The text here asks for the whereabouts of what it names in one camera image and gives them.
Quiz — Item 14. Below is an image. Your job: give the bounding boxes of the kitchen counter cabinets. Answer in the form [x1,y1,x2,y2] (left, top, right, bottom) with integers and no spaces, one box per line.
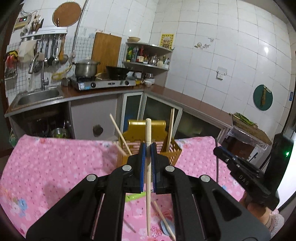
[4,84,233,129]

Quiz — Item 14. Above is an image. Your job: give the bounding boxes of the person's right hand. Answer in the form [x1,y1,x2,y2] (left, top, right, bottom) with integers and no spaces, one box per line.
[239,191,285,238]

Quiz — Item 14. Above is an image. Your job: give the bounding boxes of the light blue spatula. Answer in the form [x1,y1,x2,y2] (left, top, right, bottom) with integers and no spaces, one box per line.
[160,218,176,235]

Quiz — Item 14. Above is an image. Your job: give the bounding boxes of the wooden chopstick upright centre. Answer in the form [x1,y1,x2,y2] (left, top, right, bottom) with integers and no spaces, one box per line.
[153,201,176,241]

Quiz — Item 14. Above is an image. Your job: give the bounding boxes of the side table with vegetables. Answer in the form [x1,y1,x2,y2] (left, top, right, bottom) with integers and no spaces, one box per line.
[222,113,272,162]

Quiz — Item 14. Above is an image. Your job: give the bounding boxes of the wooden chopstick diagonal centre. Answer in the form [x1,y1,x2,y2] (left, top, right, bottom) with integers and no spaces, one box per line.
[113,142,127,156]

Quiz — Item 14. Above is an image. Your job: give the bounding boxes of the pink floral tablecloth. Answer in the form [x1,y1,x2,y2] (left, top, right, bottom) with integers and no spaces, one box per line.
[1,136,244,237]

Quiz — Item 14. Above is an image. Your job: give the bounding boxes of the yellow perforated utensil holder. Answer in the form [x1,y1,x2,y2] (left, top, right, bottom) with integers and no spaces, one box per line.
[116,119,183,168]

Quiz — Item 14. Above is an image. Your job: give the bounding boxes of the wooden chopstick far left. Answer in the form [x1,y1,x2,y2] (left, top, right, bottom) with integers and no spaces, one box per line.
[109,113,132,155]

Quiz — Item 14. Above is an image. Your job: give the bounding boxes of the wooden chopstick right centre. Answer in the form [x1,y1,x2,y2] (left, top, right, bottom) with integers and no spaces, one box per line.
[145,118,152,237]

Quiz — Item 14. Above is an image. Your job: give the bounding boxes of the gas stove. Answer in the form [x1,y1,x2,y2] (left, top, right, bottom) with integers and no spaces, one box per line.
[70,77,137,91]

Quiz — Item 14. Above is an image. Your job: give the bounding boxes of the steel sink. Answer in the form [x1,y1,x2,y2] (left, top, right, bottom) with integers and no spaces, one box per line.
[11,86,64,110]

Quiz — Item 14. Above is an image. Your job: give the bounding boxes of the black wok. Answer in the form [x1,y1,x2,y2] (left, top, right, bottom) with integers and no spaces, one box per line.
[106,66,130,80]

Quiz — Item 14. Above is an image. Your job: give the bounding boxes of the steel cooking pot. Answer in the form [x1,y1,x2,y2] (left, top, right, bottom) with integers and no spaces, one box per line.
[74,59,100,78]

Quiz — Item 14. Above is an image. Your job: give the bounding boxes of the corner shelf with bottles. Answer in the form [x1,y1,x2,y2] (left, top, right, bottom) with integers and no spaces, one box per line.
[121,37,173,87]

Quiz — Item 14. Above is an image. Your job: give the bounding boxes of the wooden cutting board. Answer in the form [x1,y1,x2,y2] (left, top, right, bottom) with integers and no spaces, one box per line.
[91,32,122,73]

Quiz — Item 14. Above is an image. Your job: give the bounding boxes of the hanging utensil rack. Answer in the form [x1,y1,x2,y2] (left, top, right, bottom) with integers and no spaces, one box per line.
[18,26,68,63]

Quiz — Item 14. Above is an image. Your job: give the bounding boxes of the round woven tray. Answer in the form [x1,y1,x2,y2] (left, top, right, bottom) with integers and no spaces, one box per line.
[52,1,82,27]

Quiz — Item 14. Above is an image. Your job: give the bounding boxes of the green handled fork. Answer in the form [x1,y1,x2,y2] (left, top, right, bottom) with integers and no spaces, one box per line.
[125,192,146,202]

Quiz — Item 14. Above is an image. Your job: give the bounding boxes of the green round wall board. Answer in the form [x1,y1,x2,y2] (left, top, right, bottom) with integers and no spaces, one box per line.
[253,84,273,111]

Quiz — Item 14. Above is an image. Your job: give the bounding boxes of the white wall socket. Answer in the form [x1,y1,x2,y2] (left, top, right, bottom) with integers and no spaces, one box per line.
[216,66,227,80]

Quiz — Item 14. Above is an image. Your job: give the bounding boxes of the yellow wall poster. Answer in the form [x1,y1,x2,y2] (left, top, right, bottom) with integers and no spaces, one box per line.
[159,34,174,50]

